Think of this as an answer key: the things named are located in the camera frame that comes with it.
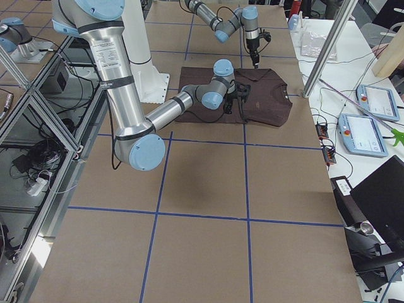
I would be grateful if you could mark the brown t-shirt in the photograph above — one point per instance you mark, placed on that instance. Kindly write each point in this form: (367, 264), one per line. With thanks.
(268, 102)

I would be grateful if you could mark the teach pendant near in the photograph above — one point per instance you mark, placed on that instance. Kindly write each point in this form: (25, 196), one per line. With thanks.
(361, 136)

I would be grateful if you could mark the aluminium frame post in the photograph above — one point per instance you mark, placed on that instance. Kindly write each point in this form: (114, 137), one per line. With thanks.
(333, 36)

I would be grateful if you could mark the metal cup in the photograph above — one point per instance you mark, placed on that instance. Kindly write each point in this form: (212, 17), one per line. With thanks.
(364, 228)

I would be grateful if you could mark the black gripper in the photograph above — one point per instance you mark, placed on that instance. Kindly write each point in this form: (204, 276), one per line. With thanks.
(252, 45)
(229, 98)

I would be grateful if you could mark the black box with label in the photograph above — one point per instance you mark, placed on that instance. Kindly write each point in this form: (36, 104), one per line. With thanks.
(347, 207)

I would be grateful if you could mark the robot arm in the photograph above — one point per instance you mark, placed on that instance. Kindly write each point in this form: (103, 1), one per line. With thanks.
(242, 18)
(105, 25)

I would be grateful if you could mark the black laptop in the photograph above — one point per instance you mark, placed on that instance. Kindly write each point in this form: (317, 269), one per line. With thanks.
(380, 198)

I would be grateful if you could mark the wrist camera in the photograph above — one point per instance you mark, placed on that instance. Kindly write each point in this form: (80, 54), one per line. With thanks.
(263, 34)
(242, 91)

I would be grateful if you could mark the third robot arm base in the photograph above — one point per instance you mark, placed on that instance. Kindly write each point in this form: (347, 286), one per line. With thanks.
(20, 45)

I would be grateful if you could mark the clear plastic bag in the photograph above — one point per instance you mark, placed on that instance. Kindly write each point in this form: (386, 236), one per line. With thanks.
(311, 44)

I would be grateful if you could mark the teach pendant far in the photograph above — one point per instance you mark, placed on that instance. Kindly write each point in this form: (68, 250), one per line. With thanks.
(379, 101)

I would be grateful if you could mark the teach pendant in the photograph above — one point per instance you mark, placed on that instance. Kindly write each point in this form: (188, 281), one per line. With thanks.
(379, 101)
(361, 136)

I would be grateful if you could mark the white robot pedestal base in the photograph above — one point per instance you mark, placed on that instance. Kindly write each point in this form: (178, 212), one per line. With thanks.
(151, 85)

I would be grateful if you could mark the red cylinder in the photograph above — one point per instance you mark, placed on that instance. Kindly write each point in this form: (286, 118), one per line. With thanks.
(295, 8)

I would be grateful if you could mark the reacher grabber tool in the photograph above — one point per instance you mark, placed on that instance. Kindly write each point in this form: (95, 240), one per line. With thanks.
(398, 135)

